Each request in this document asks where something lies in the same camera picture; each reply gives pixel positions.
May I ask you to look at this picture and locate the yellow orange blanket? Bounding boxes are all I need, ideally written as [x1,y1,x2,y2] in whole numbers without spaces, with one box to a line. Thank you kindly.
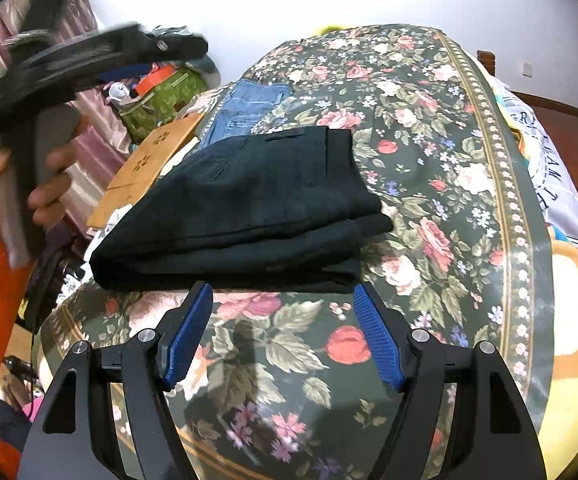
[538,240,578,479]

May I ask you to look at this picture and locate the pink striped curtain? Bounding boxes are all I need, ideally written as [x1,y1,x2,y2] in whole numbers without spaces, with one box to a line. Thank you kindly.
[0,0,133,241]

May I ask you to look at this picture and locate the black pants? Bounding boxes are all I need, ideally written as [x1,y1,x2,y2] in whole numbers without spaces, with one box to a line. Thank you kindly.
[90,126,393,292]

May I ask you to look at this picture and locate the orange box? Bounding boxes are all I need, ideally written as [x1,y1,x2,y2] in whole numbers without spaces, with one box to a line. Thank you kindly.
[135,64,176,96]

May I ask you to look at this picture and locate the brown wooden board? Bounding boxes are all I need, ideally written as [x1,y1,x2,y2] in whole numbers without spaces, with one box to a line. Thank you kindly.
[87,113,203,229]

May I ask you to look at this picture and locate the folded blue jeans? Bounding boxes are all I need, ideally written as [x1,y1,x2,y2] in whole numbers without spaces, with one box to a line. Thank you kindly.
[198,79,291,150]

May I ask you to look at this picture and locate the green fabric storage box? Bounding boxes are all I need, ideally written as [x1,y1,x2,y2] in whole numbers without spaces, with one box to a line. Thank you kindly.
[115,67,208,144]

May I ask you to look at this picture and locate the white printed pillow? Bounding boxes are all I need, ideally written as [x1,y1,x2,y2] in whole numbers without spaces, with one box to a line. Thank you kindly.
[485,75,578,248]

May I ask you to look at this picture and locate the floral dark green bedspread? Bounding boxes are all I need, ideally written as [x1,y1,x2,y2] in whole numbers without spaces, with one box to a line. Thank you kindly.
[35,25,554,479]

